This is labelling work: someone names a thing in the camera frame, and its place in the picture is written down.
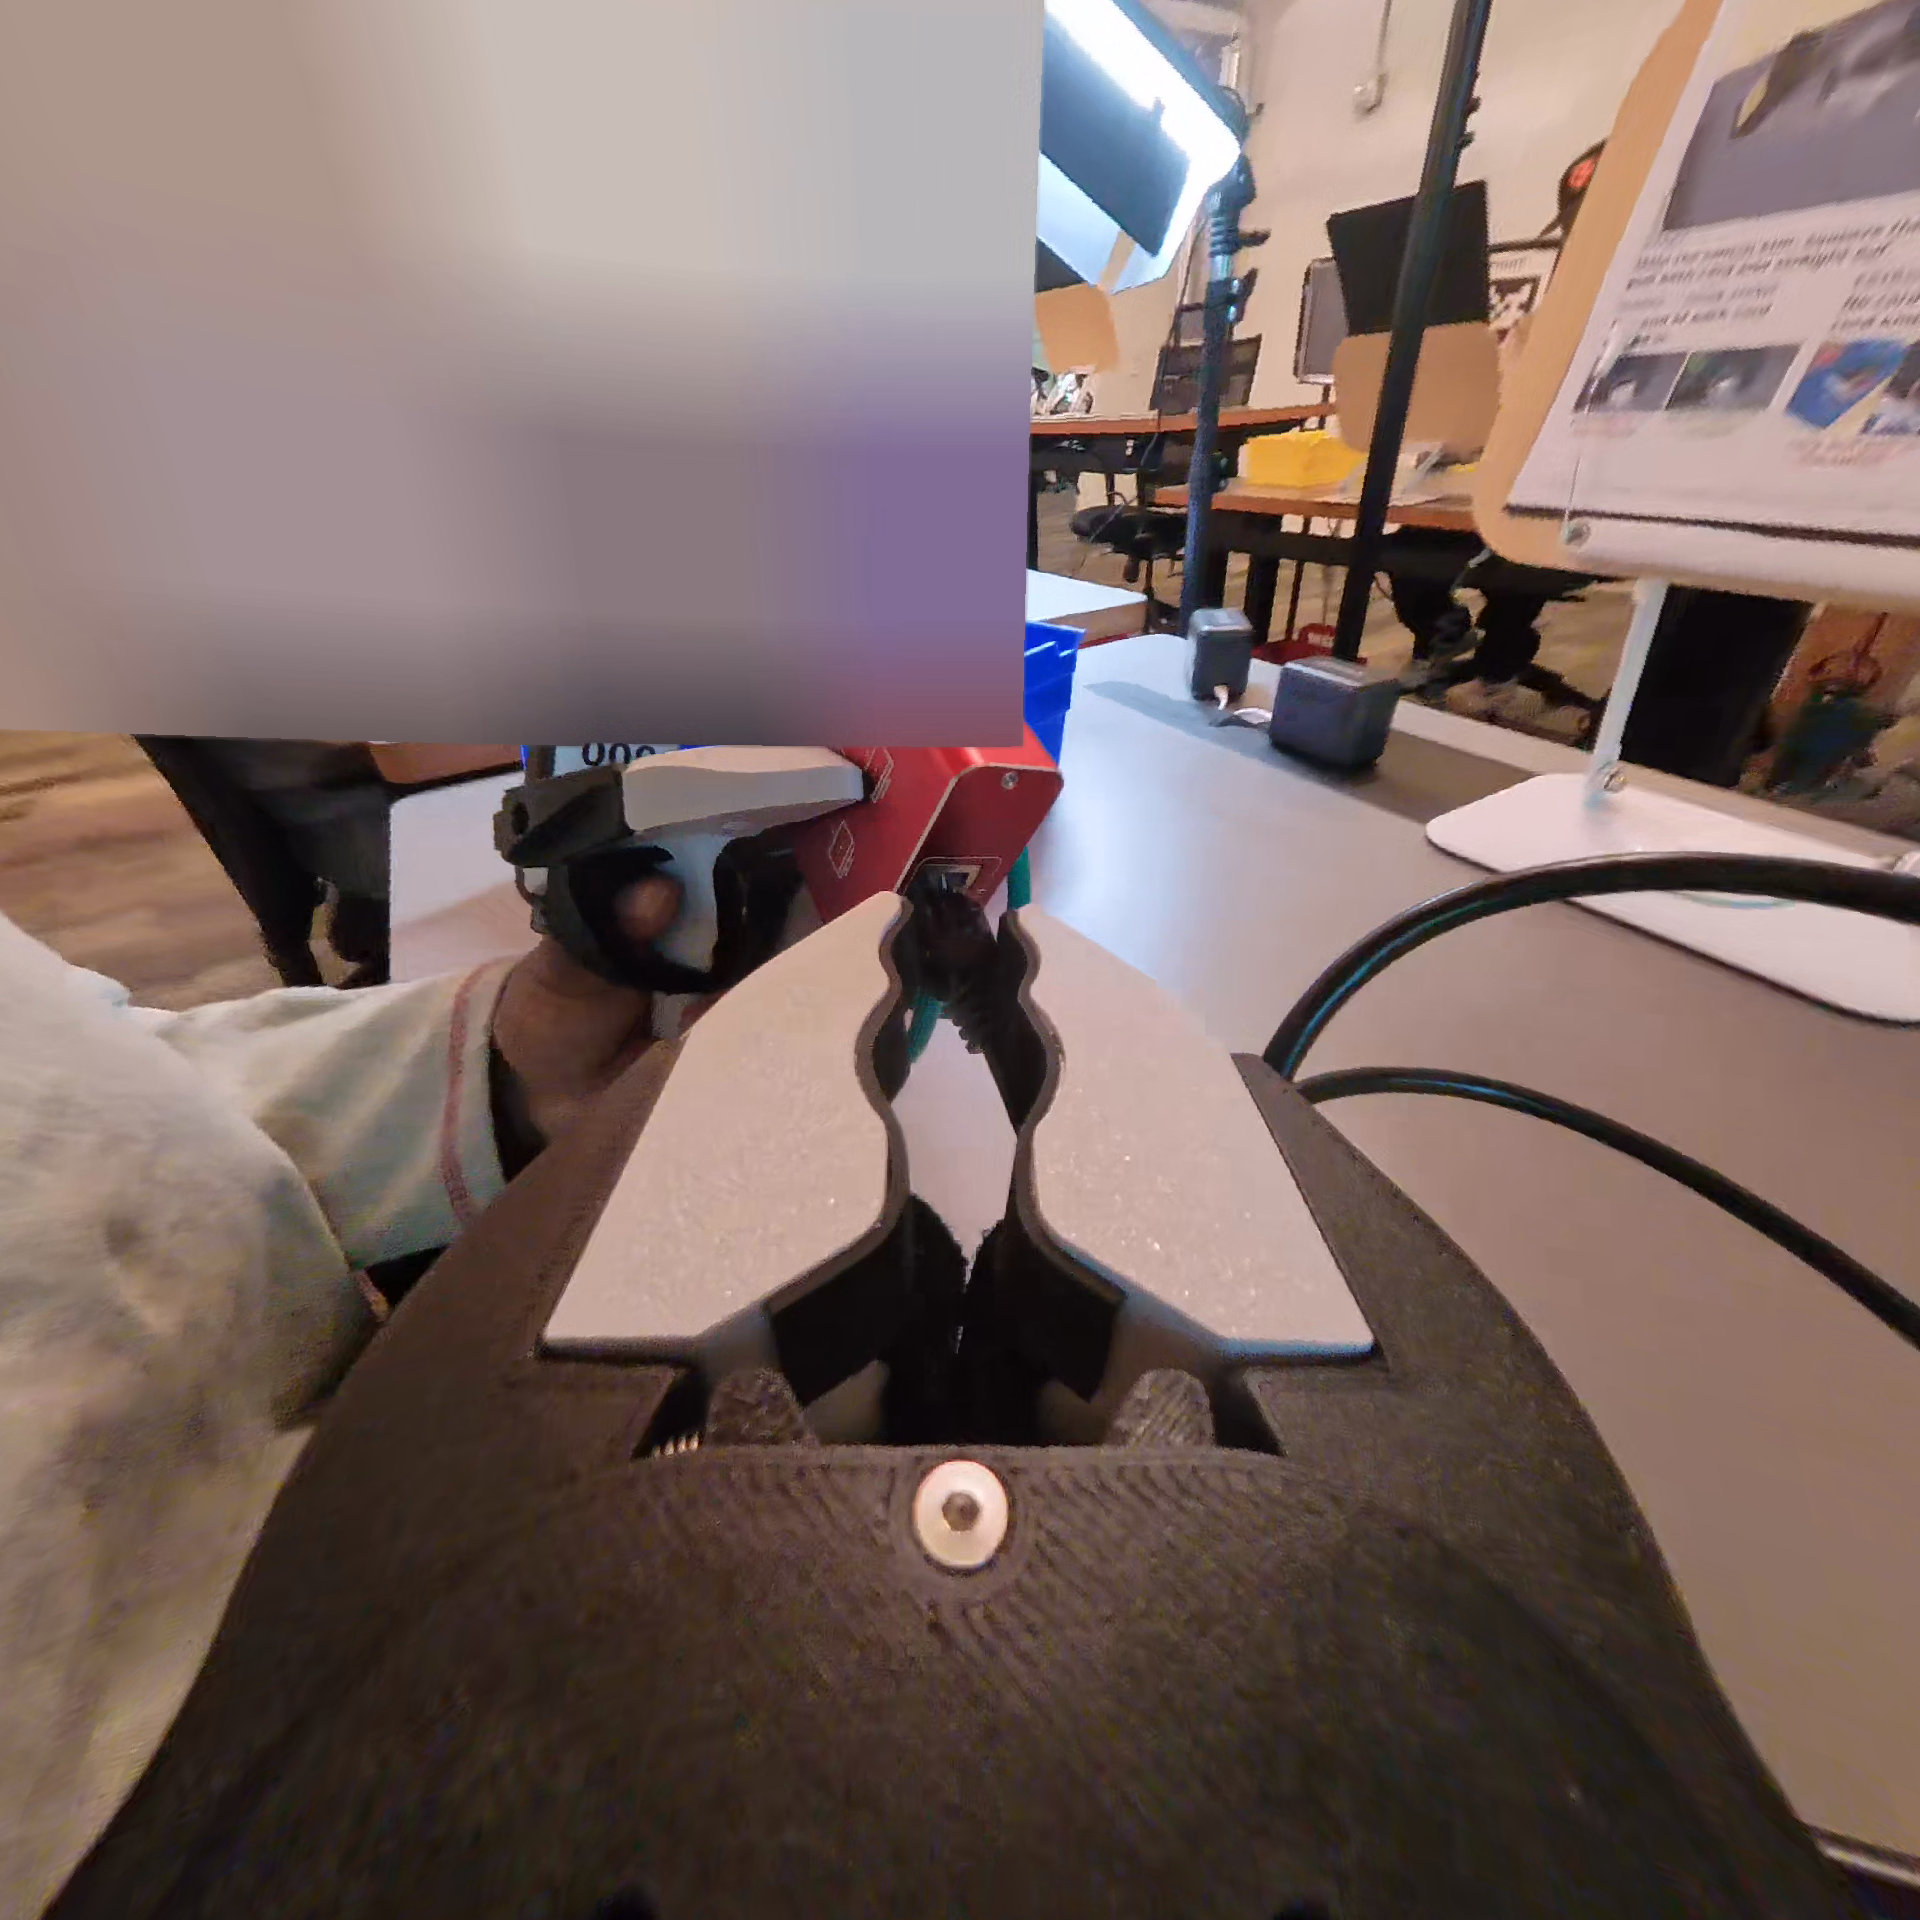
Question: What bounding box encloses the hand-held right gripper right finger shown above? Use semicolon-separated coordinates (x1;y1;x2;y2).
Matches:
996;900;1384;1360

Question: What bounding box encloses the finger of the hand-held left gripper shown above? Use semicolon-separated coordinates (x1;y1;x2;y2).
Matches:
620;744;874;842

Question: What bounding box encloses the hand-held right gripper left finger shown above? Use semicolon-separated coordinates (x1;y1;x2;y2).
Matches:
539;892;921;1355

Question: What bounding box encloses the red ethernet splitter box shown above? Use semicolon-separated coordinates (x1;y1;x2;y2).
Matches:
792;739;1068;928

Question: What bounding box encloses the green ethernet cable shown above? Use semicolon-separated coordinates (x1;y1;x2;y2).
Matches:
897;853;1040;1058

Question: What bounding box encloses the black ethernet cable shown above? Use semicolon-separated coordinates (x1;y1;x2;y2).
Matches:
902;853;1920;1347

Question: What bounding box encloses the blue storage bin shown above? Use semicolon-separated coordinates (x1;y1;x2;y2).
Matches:
1021;614;1089;771

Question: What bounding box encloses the wooden office desk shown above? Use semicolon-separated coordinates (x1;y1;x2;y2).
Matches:
1029;400;1488;600

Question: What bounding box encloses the black office chair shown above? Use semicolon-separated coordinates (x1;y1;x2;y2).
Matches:
1069;499;1192;589

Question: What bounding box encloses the grey charger box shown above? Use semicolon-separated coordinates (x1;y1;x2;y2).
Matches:
1181;604;1258;707
1265;654;1409;776

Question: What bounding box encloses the white board stand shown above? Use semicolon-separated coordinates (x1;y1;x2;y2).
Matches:
1422;573;1920;1029

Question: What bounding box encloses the black light stand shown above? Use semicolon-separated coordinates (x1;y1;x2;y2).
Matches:
1174;152;1274;636

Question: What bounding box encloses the yellow box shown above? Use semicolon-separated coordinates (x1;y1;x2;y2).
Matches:
1240;428;1368;491

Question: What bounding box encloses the overhead studio lamp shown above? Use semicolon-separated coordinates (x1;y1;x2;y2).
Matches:
1030;0;1258;298

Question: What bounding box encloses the black monitor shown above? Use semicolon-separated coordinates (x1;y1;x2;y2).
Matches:
1324;175;1497;342

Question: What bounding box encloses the black pole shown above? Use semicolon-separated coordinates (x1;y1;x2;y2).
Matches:
1328;0;1497;666

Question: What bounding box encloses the instruction board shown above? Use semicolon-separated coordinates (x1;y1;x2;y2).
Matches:
1469;0;1920;613

